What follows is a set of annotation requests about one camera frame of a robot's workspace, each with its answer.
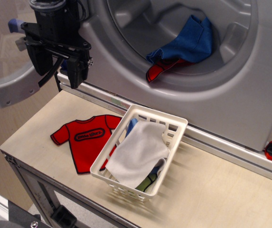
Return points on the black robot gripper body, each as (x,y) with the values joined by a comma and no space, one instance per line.
(57,30)

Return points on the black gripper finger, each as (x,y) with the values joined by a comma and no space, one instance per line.
(41,59)
(77,70)

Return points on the small red felt garment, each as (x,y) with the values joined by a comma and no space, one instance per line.
(164,65)

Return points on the blue cloth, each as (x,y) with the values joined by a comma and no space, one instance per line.
(131,125)
(194,43)

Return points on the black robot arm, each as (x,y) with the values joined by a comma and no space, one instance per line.
(57,4)

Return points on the dark robot base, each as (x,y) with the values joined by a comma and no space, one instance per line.
(12,216)

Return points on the white plastic laundry basket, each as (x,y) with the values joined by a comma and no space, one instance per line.
(174,131)

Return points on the grey toy washing machine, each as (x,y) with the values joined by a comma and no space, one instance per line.
(209,61)

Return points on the grey round washer door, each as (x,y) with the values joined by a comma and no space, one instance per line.
(18,78)

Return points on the red felt t-shirt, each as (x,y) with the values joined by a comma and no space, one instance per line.
(86,138)

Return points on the blue cloth in basket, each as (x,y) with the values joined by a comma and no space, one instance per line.
(131,125)

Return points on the white cloth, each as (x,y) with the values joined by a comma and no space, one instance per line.
(136,156)

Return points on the green felt garment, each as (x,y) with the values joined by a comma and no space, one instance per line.
(147,182)

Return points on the blue purple clamp handle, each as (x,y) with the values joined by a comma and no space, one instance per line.
(14,26)

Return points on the metal table frame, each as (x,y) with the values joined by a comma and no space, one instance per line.
(42,191)

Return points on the black bracket on frame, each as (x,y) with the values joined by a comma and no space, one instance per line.
(63,217)

